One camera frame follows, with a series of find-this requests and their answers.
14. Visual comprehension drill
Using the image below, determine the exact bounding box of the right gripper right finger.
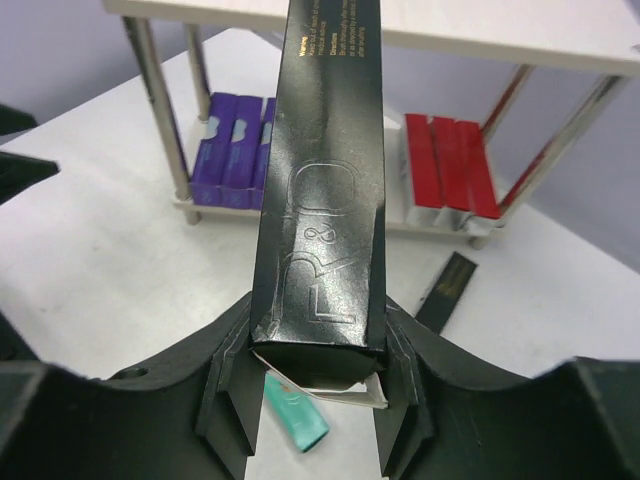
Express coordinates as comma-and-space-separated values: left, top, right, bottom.
374, 302, 639, 479

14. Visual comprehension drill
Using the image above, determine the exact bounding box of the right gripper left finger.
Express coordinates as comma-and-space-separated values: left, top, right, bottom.
1, 296, 264, 479

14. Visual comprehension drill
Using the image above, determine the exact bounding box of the teal toothpaste box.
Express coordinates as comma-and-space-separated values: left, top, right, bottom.
264, 374, 330, 453

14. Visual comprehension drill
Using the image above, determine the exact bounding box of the black toothpaste box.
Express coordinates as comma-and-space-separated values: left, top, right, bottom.
250, 1, 387, 409

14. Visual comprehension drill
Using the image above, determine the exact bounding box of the purple toothpaste box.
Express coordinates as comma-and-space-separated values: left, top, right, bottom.
221, 96, 263, 209
190, 92, 238, 206

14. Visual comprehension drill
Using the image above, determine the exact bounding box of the red silver toothpaste box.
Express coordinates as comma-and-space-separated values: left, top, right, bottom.
431, 116, 471, 231

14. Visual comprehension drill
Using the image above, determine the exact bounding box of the white two-tier shelf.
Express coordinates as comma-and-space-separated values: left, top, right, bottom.
102, 0, 640, 251

